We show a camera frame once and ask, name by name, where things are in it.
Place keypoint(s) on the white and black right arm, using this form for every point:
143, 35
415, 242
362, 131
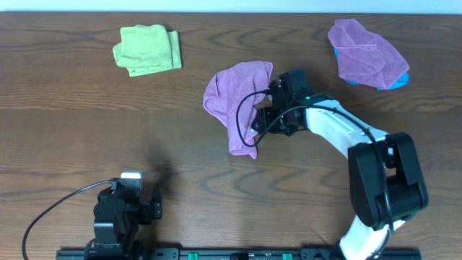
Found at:
386, 184

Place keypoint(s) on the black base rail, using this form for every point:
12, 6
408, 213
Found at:
307, 253

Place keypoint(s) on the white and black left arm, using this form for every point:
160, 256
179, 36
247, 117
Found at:
118, 215

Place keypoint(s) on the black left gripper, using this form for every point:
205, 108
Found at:
155, 208

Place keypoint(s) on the crumpled purple cloth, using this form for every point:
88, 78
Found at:
364, 56

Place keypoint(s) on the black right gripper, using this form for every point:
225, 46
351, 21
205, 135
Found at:
263, 120

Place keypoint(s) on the blue cloth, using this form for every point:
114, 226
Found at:
402, 81

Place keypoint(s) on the purple microfiber cloth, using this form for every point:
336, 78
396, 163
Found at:
231, 97

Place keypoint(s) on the green folded cloth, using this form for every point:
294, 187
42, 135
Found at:
147, 50

